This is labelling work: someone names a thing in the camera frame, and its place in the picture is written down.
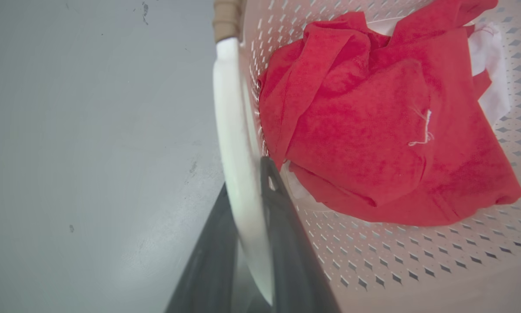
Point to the white perforated plastic laundry basket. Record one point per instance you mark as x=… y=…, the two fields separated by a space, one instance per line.
x=416 y=261

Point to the red towel cloth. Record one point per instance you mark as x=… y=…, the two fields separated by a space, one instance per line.
x=373 y=143

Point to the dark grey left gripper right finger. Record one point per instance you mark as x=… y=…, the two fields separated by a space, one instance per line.
x=293 y=256

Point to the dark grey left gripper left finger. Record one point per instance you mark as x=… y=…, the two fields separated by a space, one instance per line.
x=210 y=261

